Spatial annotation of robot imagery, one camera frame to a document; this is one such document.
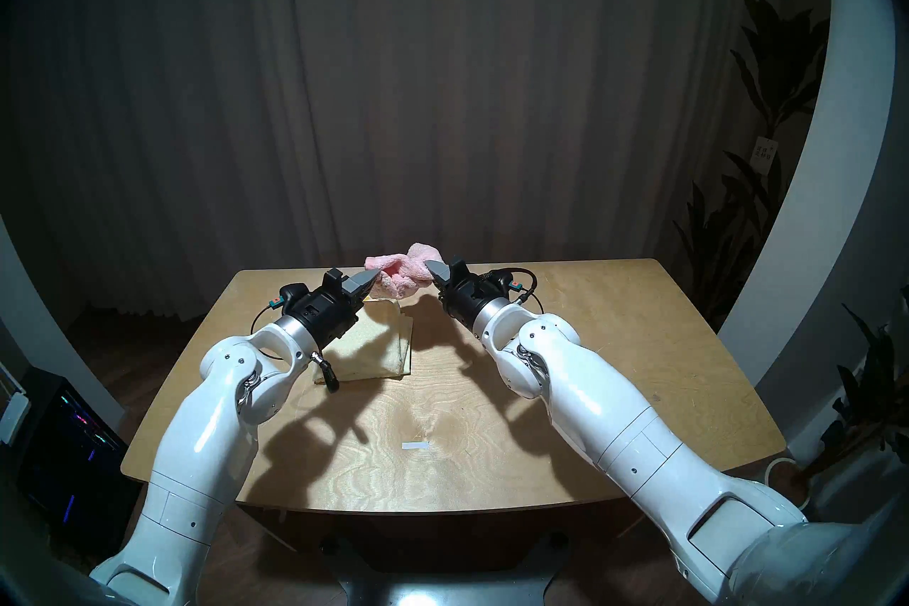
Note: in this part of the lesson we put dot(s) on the black computer tower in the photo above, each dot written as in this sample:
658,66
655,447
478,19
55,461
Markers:
71,462

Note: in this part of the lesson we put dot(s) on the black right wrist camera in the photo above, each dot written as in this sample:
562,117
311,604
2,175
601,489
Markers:
505,281

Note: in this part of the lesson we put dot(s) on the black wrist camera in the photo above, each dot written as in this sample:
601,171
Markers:
291,296
505,281

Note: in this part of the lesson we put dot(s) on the white paper plant tag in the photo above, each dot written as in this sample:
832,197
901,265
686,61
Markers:
765,154

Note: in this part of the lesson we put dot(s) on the grey pleated curtain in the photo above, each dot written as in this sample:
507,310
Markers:
426,79

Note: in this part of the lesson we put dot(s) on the white round plant pot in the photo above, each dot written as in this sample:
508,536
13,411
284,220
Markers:
777,470

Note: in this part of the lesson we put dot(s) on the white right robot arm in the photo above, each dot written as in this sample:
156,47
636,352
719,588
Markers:
639,441

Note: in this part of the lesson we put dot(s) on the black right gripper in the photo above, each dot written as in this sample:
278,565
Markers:
465,296

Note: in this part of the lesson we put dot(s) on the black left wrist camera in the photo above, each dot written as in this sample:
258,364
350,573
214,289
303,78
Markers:
291,296

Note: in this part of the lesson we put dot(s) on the white tape strip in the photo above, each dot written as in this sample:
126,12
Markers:
415,445

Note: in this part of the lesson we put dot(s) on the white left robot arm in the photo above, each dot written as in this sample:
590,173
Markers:
199,448

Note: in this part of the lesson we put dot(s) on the cream textured towel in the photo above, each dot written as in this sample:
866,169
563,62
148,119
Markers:
376,342

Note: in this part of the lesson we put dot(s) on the dark plant in white pot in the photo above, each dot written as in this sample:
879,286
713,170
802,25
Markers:
870,391

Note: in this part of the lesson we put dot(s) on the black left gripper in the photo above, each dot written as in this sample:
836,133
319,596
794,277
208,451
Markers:
327,313

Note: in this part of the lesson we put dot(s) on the tall dark leafy plant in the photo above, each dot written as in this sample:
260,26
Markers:
777,65

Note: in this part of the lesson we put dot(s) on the pink terry towel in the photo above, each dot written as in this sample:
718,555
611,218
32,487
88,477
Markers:
401,271

